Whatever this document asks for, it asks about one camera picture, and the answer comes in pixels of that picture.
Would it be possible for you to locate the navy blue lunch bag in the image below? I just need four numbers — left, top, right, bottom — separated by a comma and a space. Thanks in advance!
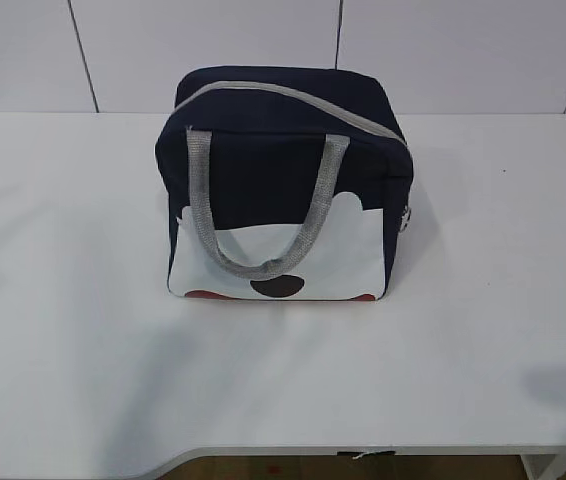
155, 66, 414, 301

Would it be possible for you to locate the black tape on table edge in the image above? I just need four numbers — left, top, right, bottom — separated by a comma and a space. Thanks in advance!
336, 450, 396, 460

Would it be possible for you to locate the white right table leg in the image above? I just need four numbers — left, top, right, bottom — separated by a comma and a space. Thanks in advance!
520, 454, 566, 480

